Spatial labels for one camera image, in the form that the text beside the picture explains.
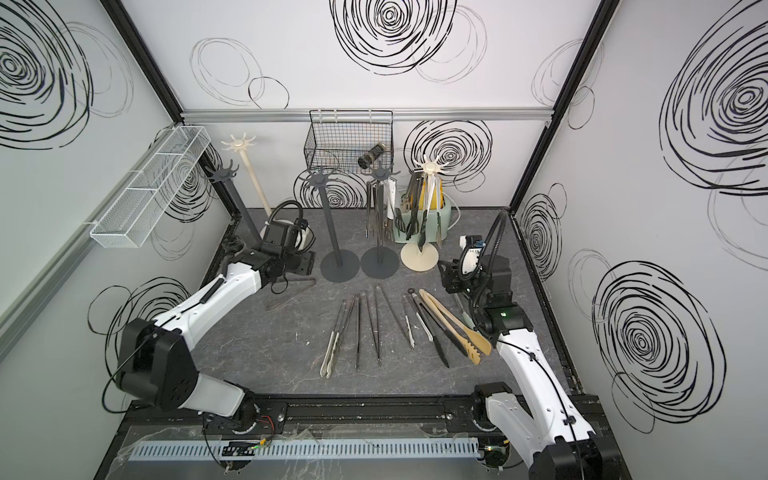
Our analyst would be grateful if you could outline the steel wire tongs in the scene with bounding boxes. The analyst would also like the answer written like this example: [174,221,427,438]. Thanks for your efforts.
[265,277,317,312]

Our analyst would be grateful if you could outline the green ringed steel tongs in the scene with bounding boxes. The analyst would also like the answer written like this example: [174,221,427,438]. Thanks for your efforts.
[453,293,475,329]

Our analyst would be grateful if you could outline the dark grey rack stand front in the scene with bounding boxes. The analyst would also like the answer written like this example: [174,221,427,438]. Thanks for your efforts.
[309,168,360,283]

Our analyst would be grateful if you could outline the dark grey rack stand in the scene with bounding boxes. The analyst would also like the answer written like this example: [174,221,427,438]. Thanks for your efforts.
[361,168,399,280]
[205,161,263,250]
[309,168,360,283]

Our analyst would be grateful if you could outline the black slotted spatula tongs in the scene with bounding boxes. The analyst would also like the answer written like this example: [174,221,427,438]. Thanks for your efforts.
[398,172,423,240]

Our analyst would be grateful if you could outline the dark grey rack stand back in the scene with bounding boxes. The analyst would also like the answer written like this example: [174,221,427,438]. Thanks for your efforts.
[361,168,399,280]

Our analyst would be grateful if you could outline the white handled slotted steel tongs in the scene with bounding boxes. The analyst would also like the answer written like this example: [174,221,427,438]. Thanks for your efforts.
[432,175,444,249]

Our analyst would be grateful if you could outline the clear handled steel tongs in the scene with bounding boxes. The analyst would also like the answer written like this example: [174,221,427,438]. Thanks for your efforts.
[385,177,397,241]

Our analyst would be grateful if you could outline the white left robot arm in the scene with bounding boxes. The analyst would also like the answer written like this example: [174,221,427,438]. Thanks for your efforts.
[112,219,315,425]

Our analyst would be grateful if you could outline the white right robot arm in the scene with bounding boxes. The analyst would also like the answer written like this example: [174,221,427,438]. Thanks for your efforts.
[438,255,621,479]

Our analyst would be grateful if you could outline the tall cream utensil rack stand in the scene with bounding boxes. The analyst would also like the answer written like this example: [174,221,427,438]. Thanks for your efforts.
[221,133,289,240]

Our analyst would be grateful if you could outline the wooden bamboo tongs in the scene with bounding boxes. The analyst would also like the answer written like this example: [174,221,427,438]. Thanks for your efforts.
[418,289,492,365]

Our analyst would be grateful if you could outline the black nylon tongs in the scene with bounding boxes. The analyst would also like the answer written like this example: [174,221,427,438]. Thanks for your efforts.
[407,288,469,368]

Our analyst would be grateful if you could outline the small steel tongs white tip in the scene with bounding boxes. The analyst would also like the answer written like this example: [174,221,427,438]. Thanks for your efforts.
[401,293,434,343]

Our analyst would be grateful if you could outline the slim black tongs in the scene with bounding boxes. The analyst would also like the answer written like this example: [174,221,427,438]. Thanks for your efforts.
[370,283,415,366]

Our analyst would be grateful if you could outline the dark grey rack stand middle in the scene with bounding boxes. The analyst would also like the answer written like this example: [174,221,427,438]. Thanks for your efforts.
[205,161,263,250]

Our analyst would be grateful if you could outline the yellow sponge toast slice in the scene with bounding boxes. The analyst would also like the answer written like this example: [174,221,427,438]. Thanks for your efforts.
[419,176,445,210]

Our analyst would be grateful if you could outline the black pepper grinder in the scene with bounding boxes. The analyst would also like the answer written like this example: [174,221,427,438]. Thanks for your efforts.
[357,142,387,170]

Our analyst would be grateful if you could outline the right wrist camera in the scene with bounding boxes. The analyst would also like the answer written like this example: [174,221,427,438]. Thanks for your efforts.
[459,235,485,277]

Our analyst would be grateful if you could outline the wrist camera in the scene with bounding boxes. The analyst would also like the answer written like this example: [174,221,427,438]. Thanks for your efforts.
[295,219,316,252]
[459,235,485,277]

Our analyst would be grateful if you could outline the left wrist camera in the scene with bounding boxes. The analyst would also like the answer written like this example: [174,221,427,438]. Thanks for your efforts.
[295,219,316,252]

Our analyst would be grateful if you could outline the black wire wall basket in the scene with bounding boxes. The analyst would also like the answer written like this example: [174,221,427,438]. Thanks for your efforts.
[303,109,395,174]

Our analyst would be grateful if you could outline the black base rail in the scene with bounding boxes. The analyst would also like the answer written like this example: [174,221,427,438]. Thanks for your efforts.
[119,392,559,436]

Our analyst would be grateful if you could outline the white wire wall basket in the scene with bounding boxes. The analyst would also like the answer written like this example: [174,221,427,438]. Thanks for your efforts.
[90,125,210,249]

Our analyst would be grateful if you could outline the grey cable duct strip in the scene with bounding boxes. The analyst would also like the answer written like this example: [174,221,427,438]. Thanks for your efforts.
[128,438,481,462]

